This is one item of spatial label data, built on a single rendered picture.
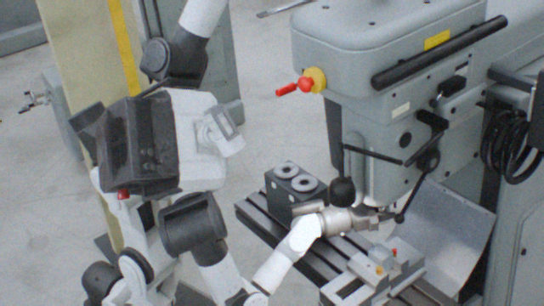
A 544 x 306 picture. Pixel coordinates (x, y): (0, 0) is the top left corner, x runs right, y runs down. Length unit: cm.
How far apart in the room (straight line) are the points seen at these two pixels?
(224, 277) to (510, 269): 106
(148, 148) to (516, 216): 120
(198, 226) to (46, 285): 224
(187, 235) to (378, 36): 65
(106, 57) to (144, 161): 164
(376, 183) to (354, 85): 38
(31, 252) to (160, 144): 252
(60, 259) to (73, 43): 140
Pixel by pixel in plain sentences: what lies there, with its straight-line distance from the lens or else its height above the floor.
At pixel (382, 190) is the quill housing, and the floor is 140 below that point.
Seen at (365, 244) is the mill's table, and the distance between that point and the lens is 206.
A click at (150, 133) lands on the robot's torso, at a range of 141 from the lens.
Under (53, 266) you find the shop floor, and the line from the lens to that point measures 369.
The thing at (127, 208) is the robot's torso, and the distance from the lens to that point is 179.
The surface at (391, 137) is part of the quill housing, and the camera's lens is 145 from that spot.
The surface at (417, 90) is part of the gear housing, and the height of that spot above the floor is 169.
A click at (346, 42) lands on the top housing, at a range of 121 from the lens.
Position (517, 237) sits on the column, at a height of 99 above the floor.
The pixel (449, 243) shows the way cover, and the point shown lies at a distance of 207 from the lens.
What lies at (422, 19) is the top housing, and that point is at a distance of 132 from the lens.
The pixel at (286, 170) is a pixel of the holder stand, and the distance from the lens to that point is 209.
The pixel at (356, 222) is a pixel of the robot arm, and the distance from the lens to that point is 167.
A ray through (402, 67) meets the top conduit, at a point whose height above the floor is 180.
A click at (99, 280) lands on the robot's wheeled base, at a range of 240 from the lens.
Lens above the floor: 237
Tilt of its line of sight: 32 degrees down
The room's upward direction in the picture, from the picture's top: 5 degrees counter-clockwise
